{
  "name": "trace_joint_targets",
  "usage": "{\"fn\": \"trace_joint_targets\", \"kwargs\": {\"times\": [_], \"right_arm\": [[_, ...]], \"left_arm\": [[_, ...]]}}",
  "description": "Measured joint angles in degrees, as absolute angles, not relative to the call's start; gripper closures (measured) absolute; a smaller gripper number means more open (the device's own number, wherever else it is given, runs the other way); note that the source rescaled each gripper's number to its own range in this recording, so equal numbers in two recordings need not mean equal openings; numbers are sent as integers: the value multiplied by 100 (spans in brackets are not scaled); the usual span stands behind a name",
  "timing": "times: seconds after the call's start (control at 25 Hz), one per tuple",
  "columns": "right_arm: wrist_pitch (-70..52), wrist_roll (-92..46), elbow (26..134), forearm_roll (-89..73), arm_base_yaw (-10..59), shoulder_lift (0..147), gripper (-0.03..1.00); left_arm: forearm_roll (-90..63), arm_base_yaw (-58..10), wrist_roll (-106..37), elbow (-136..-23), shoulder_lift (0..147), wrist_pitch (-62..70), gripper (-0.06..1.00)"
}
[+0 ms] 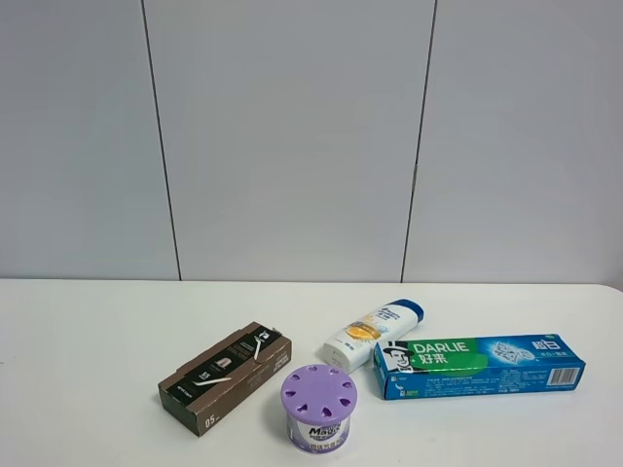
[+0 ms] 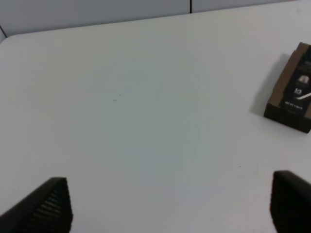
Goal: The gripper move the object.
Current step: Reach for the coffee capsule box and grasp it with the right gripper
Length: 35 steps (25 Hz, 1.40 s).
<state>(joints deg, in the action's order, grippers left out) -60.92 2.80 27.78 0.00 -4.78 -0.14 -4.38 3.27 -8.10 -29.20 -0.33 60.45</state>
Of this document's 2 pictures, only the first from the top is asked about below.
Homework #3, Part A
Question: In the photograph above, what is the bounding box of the brown black coffee capsule box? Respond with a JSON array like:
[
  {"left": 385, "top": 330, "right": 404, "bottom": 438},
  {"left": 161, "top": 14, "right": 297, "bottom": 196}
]
[{"left": 158, "top": 322, "right": 292, "bottom": 437}]

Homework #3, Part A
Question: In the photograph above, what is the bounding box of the white blue shampoo bottle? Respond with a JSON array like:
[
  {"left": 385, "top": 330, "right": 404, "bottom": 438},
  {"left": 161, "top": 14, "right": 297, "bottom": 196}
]
[{"left": 321, "top": 299, "right": 424, "bottom": 374}]

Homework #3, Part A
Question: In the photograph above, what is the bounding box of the purple lid air freshener can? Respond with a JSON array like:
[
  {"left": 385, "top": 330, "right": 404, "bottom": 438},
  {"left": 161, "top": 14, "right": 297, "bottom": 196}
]
[{"left": 280, "top": 364, "right": 358, "bottom": 454}]

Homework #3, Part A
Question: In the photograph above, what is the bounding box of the green blue Darlie toothpaste box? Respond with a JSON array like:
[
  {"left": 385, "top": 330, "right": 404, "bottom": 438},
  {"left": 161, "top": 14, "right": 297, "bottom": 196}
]
[{"left": 373, "top": 334, "right": 585, "bottom": 400}]

